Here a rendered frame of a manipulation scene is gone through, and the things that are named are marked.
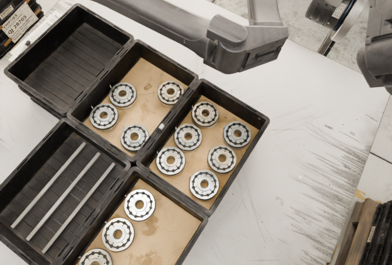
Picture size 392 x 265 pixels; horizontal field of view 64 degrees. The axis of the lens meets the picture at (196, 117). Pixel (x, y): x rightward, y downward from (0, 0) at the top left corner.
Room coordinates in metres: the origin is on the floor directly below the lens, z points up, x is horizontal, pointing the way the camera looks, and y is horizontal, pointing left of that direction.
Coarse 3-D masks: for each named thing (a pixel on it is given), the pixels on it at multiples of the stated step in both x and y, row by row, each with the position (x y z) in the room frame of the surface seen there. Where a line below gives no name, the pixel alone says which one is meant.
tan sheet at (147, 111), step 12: (144, 60) 0.70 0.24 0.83; (132, 72) 0.63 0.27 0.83; (144, 72) 0.64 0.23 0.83; (156, 72) 0.64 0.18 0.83; (132, 84) 0.58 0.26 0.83; (144, 84) 0.59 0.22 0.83; (156, 84) 0.59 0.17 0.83; (180, 84) 0.60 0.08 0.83; (108, 96) 0.52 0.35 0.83; (144, 96) 0.53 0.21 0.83; (156, 96) 0.54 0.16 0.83; (132, 108) 0.48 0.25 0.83; (144, 108) 0.48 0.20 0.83; (156, 108) 0.49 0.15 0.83; (168, 108) 0.49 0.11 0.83; (120, 120) 0.42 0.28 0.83; (132, 120) 0.43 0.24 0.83; (144, 120) 0.43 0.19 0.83; (156, 120) 0.44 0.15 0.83; (108, 132) 0.37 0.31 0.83; (120, 132) 0.37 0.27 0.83; (120, 144) 0.33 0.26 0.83; (132, 156) 0.29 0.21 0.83
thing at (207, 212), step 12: (228, 96) 0.52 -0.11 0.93; (180, 108) 0.46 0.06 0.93; (252, 108) 0.49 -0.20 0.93; (168, 120) 0.40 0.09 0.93; (252, 144) 0.35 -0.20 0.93; (144, 156) 0.27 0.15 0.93; (144, 168) 0.23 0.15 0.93; (240, 168) 0.26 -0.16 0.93; (180, 192) 0.17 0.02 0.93; (192, 204) 0.13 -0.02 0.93; (216, 204) 0.14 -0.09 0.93
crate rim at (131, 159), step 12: (120, 60) 0.62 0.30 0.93; (168, 60) 0.65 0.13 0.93; (108, 72) 0.57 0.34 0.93; (192, 72) 0.61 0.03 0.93; (96, 84) 0.51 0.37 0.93; (192, 84) 0.56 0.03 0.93; (84, 96) 0.46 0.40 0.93; (180, 96) 0.50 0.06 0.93; (72, 108) 0.41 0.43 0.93; (72, 120) 0.36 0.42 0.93; (96, 132) 0.33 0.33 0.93; (156, 132) 0.35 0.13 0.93; (108, 144) 0.29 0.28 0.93; (144, 144) 0.31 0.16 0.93
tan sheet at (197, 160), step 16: (224, 112) 0.50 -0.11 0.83; (256, 128) 0.45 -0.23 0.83; (208, 144) 0.37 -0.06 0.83; (224, 144) 0.37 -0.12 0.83; (192, 160) 0.30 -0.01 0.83; (224, 160) 0.31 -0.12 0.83; (160, 176) 0.23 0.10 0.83; (176, 176) 0.24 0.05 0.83; (224, 176) 0.25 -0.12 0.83; (208, 208) 0.14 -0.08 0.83
